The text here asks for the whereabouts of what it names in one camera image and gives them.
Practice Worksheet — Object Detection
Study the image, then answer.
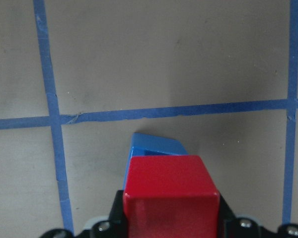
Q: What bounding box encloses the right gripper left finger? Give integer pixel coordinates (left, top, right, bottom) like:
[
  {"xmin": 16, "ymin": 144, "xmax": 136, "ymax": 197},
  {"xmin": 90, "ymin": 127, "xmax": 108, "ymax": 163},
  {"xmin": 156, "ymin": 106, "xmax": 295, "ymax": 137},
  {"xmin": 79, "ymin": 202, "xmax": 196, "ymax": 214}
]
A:
[{"xmin": 108, "ymin": 190, "xmax": 129, "ymax": 235}]

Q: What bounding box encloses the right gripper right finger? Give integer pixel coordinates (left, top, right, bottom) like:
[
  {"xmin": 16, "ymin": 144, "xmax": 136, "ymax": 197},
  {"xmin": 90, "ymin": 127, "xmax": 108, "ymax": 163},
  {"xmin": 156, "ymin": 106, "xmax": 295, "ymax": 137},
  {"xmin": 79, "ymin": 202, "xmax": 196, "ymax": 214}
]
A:
[{"xmin": 217, "ymin": 194, "xmax": 236, "ymax": 235}]

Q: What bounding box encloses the red block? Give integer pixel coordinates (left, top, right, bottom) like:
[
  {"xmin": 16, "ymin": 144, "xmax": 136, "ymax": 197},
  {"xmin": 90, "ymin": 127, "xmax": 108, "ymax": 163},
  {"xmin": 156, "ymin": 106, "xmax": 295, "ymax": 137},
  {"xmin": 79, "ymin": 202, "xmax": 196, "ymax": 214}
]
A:
[{"xmin": 123, "ymin": 155, "xmax": 220, "ymax": 238}]

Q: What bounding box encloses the blue block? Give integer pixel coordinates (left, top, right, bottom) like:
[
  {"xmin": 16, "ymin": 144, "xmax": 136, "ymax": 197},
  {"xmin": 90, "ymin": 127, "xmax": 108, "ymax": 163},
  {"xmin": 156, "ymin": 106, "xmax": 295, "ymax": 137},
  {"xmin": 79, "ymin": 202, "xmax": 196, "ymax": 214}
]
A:
[{"xmin": 123, "ymin": 132, "xmax": 188, "ymax": 189}]

